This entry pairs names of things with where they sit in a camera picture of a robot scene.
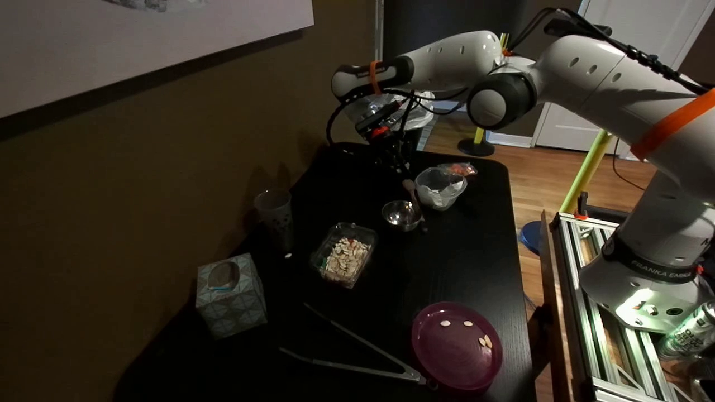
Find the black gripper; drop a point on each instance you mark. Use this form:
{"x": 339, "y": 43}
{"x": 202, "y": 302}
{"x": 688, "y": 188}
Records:
{"x": 390, "y": 124}

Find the wooden spoon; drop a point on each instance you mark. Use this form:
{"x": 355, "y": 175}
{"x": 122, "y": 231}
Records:
{"x": 412, "y": 190}

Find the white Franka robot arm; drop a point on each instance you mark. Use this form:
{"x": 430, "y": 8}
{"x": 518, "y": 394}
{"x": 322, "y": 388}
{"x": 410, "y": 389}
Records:
{"x": 595, "y": 75}

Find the trash bin with white bag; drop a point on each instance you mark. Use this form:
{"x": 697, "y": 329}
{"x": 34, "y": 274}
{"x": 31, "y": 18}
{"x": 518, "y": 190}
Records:
{"x": 426, "y": 113}

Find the clear bag of colourful candy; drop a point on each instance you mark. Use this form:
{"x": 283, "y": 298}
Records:
{"x": 463, "y": 170}

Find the yellow pole with black base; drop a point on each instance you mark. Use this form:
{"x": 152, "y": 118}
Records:
{"x": 477, "y": 148}

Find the small clear glass bowl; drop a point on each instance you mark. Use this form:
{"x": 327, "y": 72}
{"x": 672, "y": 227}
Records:
{"x": 399, "y": 216}

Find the white bowl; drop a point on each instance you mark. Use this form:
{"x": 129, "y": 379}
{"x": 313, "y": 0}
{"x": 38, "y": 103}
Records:
{"x": 458, "y": 196}

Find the clear rectangular plastic container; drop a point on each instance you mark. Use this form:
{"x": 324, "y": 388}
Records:
{"x": 357, "y": 229}

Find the pile of pumpkin seeds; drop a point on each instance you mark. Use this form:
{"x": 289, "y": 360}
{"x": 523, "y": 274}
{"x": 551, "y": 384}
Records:
{"x": 344, "y": 261}

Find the dark drinking glass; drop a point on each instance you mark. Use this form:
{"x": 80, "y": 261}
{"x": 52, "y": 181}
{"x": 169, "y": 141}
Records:
{"x": 274, "y": 216}

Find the blue object on floor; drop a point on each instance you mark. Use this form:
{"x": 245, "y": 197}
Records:
{"x": 532, "y": 237}

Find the leaning yellow pole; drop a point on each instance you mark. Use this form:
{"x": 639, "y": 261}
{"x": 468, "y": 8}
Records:
{"x": 589, "y": 168}

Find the patterned tissue box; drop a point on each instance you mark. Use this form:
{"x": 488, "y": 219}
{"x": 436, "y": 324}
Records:
{"x": 230, "y": 305}

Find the purple plastic plate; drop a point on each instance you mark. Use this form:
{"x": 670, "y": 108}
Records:
{"x": 455, "y": 360}

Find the brown wooden base board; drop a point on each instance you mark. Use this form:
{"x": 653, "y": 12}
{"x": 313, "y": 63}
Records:
{"x": 557, "y": 313}

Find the white panel door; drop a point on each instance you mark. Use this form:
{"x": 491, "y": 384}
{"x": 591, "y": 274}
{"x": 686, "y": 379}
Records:
{"x": 670, "y": 30}

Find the black camera on stand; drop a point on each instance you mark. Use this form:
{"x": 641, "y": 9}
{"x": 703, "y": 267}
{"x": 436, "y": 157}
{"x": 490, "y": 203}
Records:
{"x": 553, "y": 28}

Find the white board on wall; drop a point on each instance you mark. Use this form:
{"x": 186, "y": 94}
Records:
{"x": 112, "y": 45}

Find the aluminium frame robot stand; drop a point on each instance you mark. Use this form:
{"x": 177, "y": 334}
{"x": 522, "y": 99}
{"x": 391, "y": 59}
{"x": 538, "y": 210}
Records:
{"x": 595, "y": 350}

